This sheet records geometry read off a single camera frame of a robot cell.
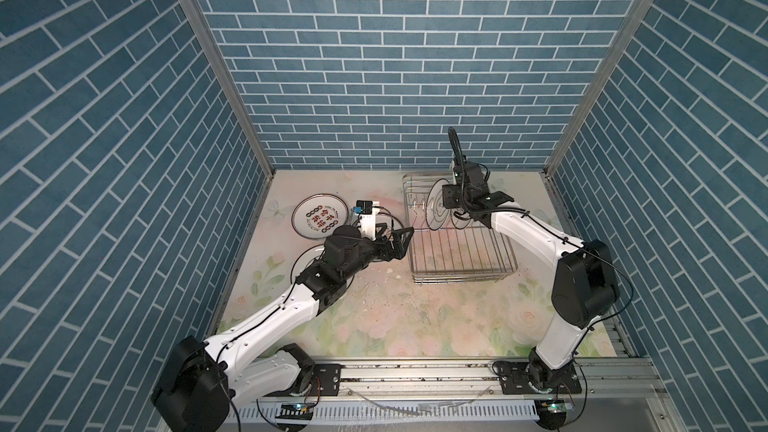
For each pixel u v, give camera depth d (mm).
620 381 753
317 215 1052
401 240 669
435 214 1006
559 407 705
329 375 748
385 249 657
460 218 753
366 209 655
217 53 869
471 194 695
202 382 382
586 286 477
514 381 731
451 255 959
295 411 721
